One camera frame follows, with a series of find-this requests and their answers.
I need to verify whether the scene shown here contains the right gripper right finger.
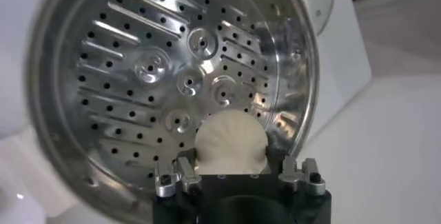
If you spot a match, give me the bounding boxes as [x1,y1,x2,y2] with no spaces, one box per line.
[265,145,327,197]

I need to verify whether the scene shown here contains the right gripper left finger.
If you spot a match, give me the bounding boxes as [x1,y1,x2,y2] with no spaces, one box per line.
[154,149,203,198]

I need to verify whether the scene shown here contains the white steamed baozi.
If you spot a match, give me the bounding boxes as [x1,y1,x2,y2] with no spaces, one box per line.
[194,109,269,175]

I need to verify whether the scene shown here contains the glass lid cream handle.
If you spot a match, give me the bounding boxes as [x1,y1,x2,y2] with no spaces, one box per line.
[285,0,335,37]

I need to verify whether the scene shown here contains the perforated steel steamer basket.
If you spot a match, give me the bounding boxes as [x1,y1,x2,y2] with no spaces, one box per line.
[25,0,320,224]

